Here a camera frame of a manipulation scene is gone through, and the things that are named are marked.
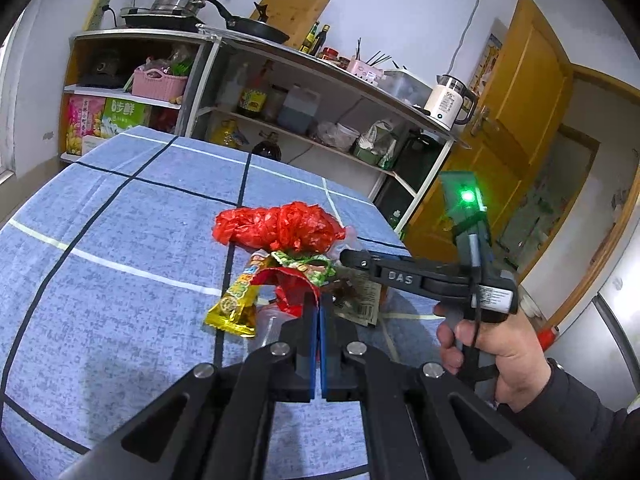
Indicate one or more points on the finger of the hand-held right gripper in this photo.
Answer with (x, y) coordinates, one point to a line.
(395, 276)

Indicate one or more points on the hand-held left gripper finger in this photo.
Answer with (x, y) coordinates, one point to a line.
(313, 355)
(325, 355)

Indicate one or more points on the clear packet with brown label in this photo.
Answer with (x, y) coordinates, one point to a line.
(361, 305)

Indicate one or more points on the clear plastic cup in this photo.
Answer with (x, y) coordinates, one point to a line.
(270, 325)

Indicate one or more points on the red snack wrapper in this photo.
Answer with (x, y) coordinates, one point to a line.
(287, 285)

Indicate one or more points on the green snack wrapper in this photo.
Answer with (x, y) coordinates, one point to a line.
(310, 266)

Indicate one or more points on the yellow snack wrapper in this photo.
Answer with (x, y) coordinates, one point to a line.
(235, 305)

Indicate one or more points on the red plastic bag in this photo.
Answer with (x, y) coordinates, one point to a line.
(290, 225)

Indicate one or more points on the person's right forearm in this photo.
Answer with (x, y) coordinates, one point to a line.
(575, 420)

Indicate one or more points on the person's right hand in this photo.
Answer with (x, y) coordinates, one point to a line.
(510, 355)

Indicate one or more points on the green plastic bottle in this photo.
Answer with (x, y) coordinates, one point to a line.
(395, 217)

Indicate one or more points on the red thermos flask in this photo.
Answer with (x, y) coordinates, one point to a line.
(549, 339)

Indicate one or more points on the black cabinet appliance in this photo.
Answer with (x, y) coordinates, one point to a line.
(415, 170)

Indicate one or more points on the grey refrigerator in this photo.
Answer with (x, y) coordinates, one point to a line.
(605, 320)

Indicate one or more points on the green bowl with bags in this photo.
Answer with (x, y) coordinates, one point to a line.
(375, 147)

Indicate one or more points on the crumpled plastic bags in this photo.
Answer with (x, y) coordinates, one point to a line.
(335, 136)

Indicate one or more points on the wooden door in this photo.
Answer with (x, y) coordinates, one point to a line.
(515, 135)

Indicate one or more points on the dark oil bottle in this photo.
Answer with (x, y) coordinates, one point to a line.
(267, 149)

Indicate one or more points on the white electric kettle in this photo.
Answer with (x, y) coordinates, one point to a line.
(447, 102)

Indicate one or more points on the clear storage box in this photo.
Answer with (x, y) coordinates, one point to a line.
(407, 87)

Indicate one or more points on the grey jerrycan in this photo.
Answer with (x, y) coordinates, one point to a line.
(297, 110)

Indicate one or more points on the pink utensil holder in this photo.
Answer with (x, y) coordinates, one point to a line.
(364, 71)

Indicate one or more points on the yellow cooking oil bottle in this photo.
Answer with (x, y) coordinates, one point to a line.
(227, 135)

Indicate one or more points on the long white kitchen shelf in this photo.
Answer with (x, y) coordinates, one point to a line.
(325, 67)

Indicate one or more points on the blue checked tablecloth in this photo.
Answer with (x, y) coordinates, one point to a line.
(125, 240)

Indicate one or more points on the yellow label oil bottle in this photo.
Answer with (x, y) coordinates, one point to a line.
(254, 95)

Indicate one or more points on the red lid jar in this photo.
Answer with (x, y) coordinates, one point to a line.
(330, 55)

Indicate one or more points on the dark sauce bottle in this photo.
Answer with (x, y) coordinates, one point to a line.
(322, 40)

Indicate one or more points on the white plastic jug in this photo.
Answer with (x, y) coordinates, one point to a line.
(234, 87)

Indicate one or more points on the green label sauce bottle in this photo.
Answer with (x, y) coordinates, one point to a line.
(309, 39)

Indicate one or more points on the black frying pan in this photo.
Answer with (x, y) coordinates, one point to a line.
(260, 30)

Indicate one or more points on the wooden cutting board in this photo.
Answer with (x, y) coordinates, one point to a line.
(300, 5)

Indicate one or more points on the pink plastic basket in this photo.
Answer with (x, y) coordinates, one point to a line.
(160, 84)

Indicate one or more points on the green carton box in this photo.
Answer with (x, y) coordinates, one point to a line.
(126, 116)

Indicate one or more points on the pink snack bag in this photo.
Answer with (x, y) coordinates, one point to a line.
(84, 125)

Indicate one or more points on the black induction cooker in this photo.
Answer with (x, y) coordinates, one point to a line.
(160, 20)

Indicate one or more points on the dark pot on shelf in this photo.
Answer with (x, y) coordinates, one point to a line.
(104, 69)

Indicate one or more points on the yellow power strip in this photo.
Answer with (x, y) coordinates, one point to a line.
(97, 7)

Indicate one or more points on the wall calendar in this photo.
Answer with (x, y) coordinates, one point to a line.
(487, 62)

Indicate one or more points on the small white frame shelf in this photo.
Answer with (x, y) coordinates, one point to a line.
(195, 85)

